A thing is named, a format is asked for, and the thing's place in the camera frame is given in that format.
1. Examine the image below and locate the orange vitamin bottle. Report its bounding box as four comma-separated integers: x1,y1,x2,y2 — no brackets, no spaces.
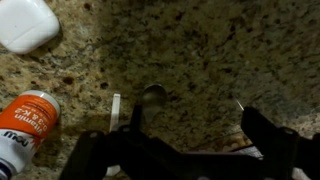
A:
0,90,61,180

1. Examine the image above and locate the white earbuds case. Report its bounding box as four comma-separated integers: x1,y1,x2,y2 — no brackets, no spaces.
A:
0,0,60,54

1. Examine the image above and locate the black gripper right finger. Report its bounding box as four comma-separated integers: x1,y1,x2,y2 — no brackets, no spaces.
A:
241,107,320,180

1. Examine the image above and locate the white plastic spoon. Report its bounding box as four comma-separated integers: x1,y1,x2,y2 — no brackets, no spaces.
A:
106,93,121,177

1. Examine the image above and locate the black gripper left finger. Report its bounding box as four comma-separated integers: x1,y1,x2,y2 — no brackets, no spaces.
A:
59,104,148,180

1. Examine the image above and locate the silver spoon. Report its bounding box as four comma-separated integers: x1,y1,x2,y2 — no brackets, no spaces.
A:
140,84,168,128

